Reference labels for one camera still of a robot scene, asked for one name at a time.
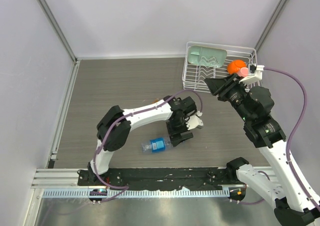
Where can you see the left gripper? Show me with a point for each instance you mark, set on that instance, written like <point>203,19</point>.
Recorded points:
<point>175,136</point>

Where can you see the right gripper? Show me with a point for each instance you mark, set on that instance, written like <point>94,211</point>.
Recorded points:
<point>226,85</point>

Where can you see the clear blue water bottle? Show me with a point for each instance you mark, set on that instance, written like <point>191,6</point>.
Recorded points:
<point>156,145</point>

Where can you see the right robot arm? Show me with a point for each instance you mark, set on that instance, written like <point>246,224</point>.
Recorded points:
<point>293,201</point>

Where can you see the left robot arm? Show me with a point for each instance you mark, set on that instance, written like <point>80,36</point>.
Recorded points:
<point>180,115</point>

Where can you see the orange bowl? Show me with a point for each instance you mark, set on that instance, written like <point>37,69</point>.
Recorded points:
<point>235,66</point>

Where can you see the mint green divided tray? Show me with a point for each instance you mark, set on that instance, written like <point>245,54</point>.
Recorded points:
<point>206,56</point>

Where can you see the pink cup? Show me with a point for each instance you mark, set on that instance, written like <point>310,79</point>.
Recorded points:
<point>243,72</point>

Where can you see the white wire dish rack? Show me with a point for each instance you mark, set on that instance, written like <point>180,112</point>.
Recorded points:
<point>193,76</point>

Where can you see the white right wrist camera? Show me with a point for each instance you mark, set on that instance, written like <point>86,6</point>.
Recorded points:
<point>255,74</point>

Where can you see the white slotted cable duct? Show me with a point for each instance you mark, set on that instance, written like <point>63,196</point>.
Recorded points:
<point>100,193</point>

